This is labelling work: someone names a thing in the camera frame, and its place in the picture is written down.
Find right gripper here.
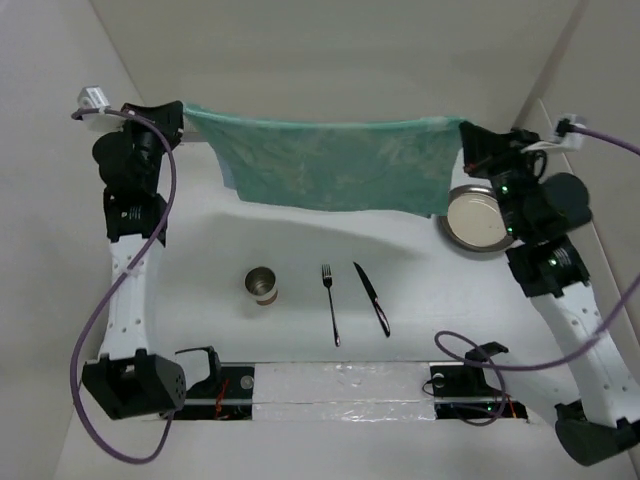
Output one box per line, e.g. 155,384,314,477
460,121,545,238

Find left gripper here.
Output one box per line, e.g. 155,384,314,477
113,101,183,193

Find metal plate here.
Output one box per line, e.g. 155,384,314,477
438,184,514,253

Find green patterned cloth placemat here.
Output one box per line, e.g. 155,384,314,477
184,104,462,217

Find metal cup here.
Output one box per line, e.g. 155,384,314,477
244,266,278,306

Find silver fork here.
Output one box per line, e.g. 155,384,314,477
321,264,341,348

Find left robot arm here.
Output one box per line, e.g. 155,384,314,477
82,101,186,420

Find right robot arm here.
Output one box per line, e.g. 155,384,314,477
459,115,639,466

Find silver table knife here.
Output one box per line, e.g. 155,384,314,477
354,262,391,338

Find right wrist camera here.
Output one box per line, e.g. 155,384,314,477
521,114,585,153

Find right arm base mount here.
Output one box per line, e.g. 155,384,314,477
422,362,528,425

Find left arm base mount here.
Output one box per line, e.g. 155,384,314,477
174,346,256,421

